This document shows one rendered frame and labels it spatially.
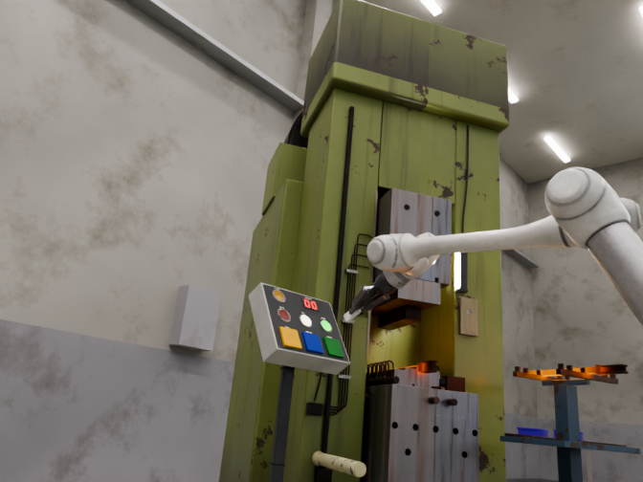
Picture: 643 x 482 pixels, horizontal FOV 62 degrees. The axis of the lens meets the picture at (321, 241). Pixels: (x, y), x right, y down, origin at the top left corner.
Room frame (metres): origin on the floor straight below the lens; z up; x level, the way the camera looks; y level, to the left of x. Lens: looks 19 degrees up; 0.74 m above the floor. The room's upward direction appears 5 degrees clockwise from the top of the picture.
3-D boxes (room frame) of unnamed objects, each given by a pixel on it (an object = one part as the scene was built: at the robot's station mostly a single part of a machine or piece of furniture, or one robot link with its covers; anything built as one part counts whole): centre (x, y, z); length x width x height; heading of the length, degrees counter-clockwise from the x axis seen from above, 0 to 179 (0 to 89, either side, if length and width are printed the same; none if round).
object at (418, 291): (2.42, -0.38, 1.32); 0.42 x 0.20 x 0.10; 16
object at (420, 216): (2.43, -0.42, 1.56); 0.42 x 0.39 x 0.40; 16
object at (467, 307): (2.43, -0.70, 1.27); 0.09 x 0.02 x 0.17; 106
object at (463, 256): (2.41, -0.68, 1.83); 0.07 x 0.04 x 0.90; 106
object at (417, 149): (2.57, -0.38, 2.06); 0.44 x 0.41 x 0.47; 16
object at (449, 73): (2.59, -0.37, 2.60); 0.99 x 0.60 x 0.60; 106
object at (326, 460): (2.03, -0.13, 0.62); 0.44 x 0.05 x 0.05; 16
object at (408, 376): (2.42, -0.38, 0.96); 0.42 x 0.20 x 0.09; 16
